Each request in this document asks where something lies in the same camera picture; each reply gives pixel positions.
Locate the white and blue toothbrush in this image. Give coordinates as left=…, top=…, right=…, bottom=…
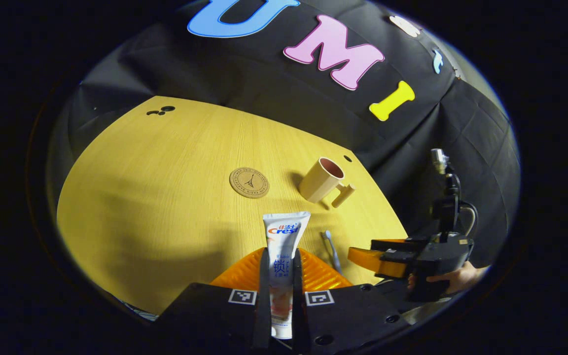
left=321, top=230, right=344, bottom=275

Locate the white toothpaste tube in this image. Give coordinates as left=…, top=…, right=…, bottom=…
left=263, top=212, right=311, bottom=340

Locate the round cork coaster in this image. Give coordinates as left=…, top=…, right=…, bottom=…
left=229, top=167, right=270, bottom=199

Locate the thin grey gripper cable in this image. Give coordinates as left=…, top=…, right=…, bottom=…
left=461, top=201, right=478, bottom=241

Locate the black backdrop cloth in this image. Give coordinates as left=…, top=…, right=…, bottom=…
left=47, top=0, right=521, bottom=269

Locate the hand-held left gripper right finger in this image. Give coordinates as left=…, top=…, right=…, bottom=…
left=292, top=248, right=414, bottom=355

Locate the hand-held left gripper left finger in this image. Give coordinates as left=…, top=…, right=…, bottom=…
left=153, top=248, right=272, bottom=355

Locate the beige cup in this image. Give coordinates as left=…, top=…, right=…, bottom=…
left=299, top=157, right=356, bottom=209

